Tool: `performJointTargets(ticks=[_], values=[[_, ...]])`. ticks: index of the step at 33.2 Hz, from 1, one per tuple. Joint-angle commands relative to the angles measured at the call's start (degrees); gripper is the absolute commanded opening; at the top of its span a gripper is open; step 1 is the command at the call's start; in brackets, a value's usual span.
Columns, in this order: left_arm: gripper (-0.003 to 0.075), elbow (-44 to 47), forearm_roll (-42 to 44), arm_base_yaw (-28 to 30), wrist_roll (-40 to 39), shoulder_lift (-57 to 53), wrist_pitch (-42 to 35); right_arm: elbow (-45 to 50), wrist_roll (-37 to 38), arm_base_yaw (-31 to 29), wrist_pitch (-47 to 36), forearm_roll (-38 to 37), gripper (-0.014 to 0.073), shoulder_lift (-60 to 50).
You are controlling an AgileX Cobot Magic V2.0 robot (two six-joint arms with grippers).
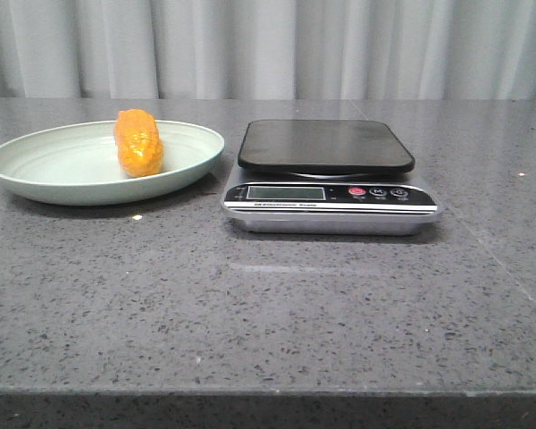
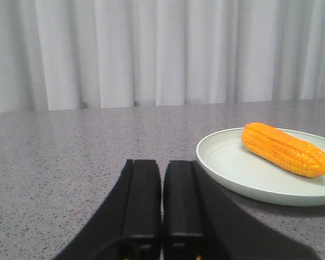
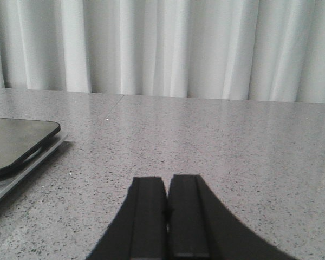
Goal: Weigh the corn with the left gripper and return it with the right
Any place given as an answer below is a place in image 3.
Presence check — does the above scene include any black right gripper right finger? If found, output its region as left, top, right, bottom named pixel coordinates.
left=168, top=175, right=292, bottom=259

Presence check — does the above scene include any white pleated curtain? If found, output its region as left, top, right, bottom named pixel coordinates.
left=0, top=1, right=325, bottom=103

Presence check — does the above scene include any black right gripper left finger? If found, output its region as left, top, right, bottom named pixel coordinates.
left=87, top=177, right=167, bottom=259

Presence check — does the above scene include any silver black kitchen scale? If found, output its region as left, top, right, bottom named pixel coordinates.
left=0, top=118, right=68, bottom=201

